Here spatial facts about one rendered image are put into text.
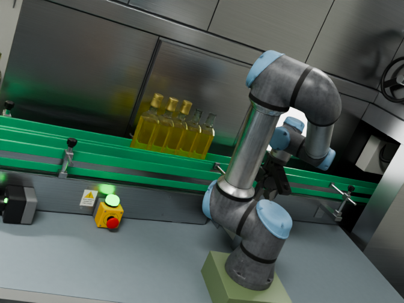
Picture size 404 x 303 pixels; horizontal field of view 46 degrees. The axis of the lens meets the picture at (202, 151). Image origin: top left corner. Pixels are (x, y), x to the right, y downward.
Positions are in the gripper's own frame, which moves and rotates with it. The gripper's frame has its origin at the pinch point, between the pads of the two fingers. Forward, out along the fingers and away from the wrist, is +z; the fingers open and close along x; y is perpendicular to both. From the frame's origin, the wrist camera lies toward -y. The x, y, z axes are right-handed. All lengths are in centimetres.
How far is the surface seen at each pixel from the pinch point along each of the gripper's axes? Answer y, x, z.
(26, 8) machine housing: 36, 90, -39
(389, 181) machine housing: 7, -71, -17
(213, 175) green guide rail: 8.3, 18.9, -5.7
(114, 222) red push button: -4, 56, 10
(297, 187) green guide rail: 19.0, -33.0, -1.2
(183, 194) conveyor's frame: 6.4, 29.3, 2.4
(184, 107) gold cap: 20.8, 33.5, -24.4
